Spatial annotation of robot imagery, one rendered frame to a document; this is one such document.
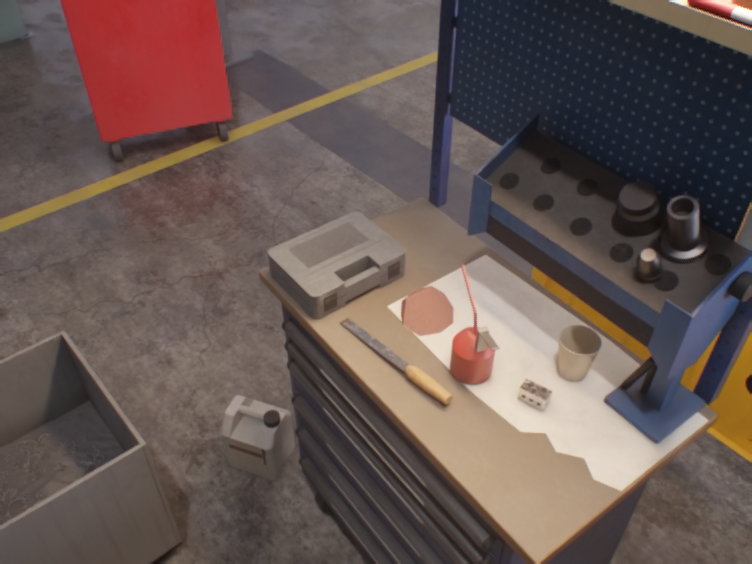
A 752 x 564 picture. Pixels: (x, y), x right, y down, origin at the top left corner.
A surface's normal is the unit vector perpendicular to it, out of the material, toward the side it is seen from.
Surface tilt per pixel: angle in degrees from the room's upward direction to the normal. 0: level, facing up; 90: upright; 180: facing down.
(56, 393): 90
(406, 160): 0
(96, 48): 90
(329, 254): 0
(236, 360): 0
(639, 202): 28
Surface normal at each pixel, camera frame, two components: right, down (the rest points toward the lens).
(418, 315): -0.07, -0.41
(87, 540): 0.65, 0.51
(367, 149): 0.00, -0.74
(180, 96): 0.36, 0.62
